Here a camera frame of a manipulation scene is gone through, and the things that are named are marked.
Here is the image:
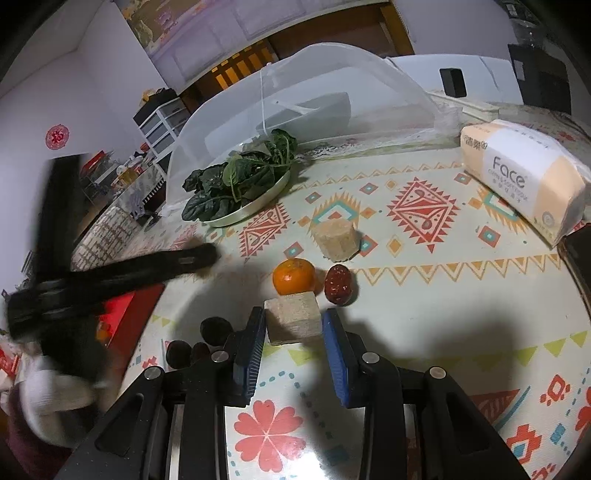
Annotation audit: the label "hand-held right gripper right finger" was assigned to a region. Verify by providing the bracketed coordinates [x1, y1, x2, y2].
[322, 308, 532, 480]

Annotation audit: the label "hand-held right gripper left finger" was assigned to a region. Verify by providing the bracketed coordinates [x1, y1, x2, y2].
[67, 305, 269, 480]

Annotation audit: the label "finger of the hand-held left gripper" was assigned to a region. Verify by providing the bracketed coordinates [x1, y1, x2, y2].
[69, 243, 220, 296]
[34, 154, 86, 282]

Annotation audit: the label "red plastic tray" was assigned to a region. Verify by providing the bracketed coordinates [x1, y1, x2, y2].
[95, 282, 166, 365]

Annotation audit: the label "dark date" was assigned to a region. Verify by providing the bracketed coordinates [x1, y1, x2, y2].
[199, 316, 234, 347]

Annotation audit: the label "red date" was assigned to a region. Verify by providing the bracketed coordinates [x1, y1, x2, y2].
[323, 264, 355, 306]

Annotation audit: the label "person's left hand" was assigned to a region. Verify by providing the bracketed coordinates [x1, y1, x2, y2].
[18, 353, 100, 446]

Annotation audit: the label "red white package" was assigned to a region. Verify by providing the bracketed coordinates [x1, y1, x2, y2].
[0, 342, 24, 393]

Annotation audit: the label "red paper-cut decoration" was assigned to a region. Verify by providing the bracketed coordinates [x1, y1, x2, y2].
[45, 124, 71, 151]

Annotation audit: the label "patterned tablecloth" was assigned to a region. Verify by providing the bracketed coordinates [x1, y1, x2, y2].
[69, 99, 591, 480]

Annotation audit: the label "white round plate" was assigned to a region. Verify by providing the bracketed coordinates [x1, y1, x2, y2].
[201, 168, 293, 228]

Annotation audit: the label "plate of green spinach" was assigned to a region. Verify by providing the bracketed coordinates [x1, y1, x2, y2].
[181, 128, 298, 222]

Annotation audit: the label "plastic drawer unit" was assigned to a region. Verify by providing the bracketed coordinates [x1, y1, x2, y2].
[133, 97, 190, 155]

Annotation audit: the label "tissue pack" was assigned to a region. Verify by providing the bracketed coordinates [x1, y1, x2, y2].
[459, 119, 587, 245]

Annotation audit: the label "white mesh food cover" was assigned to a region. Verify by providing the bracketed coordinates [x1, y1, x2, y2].
[165, 44, 446, 215]

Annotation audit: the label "wooden furniture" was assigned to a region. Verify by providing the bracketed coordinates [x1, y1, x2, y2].
[178, 0, 416, 109]

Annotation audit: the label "small black box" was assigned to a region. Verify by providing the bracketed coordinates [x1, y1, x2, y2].
[438, 67, 466, 99]

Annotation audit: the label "white appliance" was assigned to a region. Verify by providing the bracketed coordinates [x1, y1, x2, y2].
[392, 53, 527, 107]

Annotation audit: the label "dark cabinet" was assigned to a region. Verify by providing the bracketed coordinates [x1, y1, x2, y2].
[508, 41, 573, 114]

